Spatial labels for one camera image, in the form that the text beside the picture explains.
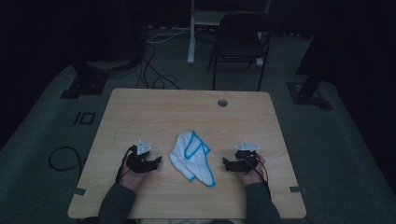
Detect black floor tape marking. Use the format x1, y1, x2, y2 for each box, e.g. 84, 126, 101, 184
73, 111, 97, 126

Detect black stand with base plate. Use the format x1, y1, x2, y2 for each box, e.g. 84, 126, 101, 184
285, 0, 334, 111
60, 46, 138, 100

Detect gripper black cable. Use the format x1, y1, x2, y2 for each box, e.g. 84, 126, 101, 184
246, 154, 273, 200
114, 145, 138, 185

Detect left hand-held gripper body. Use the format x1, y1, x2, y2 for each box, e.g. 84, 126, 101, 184
125, 139, 154, 174

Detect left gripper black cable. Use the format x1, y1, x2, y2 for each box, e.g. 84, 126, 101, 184
114, 145, 138, 185

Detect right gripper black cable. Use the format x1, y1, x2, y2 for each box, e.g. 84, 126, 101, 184
246, 154, 273, 200

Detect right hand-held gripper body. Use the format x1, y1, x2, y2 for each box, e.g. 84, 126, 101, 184
233, 141, 262, 174

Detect person's right hand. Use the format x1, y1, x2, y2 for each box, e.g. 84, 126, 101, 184
238, 153, 267, 188

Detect white cloth with blue trim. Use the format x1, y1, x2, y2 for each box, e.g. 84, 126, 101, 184
168, 130, 217, 189

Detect black looped floor cable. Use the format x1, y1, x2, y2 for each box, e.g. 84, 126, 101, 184
48, 146, 87, 175

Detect person's left hand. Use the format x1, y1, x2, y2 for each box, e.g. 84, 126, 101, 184
119, 161, 148, 193

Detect black folding chair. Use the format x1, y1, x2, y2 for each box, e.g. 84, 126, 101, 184
207, 10, 284, 92

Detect white floor cable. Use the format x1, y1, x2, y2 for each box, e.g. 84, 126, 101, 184
145, 27, 191, 45

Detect black tangled floor cables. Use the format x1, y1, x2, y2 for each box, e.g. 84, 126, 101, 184
135, 42, 182, 91

